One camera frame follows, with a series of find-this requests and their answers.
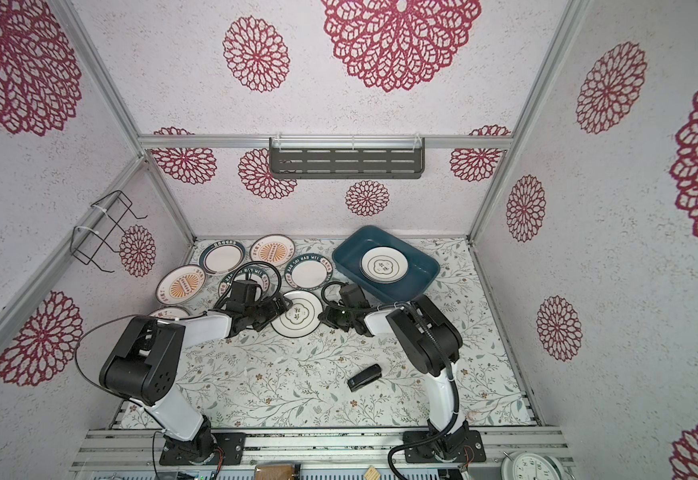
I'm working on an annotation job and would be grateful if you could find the orange sunburst plate back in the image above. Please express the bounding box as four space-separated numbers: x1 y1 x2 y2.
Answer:
250 234 296 267

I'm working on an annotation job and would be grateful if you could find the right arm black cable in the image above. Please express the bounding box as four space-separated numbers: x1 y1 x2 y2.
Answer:
320 280 464 480

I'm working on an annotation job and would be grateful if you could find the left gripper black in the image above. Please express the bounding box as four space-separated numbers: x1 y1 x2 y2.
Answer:
246 290 293 332

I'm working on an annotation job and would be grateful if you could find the white analog clock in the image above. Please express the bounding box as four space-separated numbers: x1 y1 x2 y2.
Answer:
500 452 566 480

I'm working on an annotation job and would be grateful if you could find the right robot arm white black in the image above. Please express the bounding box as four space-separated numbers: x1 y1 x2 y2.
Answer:
319 281 465 438

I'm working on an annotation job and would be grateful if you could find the black wire wall rack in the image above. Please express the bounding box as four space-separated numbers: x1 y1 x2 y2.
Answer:
69 189 147 274

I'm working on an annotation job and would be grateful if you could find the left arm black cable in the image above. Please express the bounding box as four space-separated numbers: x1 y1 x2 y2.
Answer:
74 260 284 400

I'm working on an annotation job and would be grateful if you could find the orange sunburst plate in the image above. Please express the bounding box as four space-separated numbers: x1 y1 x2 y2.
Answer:
150 306 192 320
250 234 296 267
155 264 207 305

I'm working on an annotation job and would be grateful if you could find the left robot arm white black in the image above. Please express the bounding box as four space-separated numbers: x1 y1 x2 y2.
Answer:
99 280 293 442

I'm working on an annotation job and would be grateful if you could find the green red rim plate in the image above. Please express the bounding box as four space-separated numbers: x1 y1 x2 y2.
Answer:
199 240 246 275

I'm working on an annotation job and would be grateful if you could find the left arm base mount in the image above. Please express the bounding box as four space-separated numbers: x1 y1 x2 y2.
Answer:
158 431 247 466

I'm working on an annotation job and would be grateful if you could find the black stapler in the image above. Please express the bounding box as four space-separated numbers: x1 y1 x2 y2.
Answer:
347 364 382 392

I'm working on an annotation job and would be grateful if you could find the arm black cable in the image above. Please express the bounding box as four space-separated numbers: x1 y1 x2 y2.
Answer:
74 260 284 400
320 280 464 480

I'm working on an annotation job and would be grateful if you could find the white plate cloud motif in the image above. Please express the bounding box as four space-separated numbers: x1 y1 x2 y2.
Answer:
271 290 323 339
360 247 409 284

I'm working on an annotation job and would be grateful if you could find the grey wall shelf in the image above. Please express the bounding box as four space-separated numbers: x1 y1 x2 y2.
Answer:
269 137 426 180

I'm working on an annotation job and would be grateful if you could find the teal plastic bin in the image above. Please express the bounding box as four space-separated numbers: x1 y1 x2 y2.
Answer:
332 226 440 303

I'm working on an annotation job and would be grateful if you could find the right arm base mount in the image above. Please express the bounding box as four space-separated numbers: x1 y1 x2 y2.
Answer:
402 429 487 464

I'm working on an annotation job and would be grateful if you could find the orange sunburst plate front left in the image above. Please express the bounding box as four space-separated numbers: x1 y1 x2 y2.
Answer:
150 306 192 320

